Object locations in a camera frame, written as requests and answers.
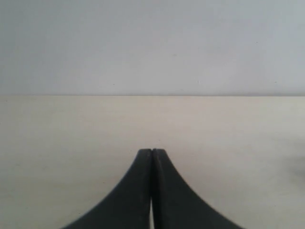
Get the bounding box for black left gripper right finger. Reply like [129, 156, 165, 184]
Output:
[152, 149, 241, 229]

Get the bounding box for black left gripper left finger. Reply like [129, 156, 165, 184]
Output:
[65, 149, 153, 229]

